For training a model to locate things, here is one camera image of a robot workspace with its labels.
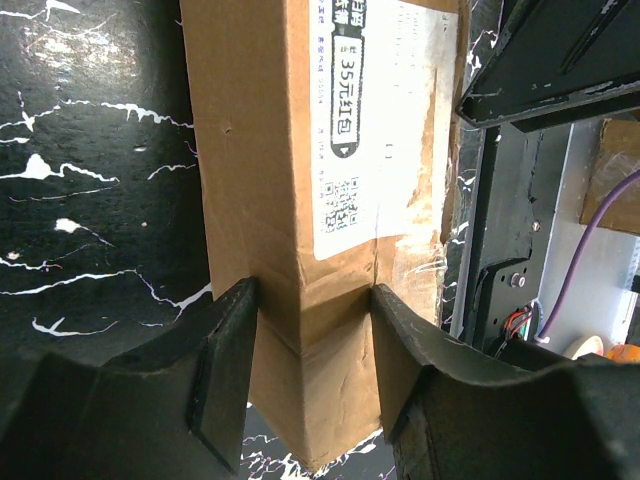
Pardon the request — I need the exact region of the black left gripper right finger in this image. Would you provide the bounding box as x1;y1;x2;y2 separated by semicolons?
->
370;285;639;479

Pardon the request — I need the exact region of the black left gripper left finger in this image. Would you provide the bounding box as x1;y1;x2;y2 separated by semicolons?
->
1;278;258;479

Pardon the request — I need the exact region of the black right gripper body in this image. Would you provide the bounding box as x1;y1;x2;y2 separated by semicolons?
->
456;1;639;131

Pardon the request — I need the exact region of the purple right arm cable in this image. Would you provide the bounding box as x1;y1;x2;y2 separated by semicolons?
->
538;165;640;343

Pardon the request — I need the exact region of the brown cardboard express box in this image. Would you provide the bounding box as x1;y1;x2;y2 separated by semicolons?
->
181;1;468;471

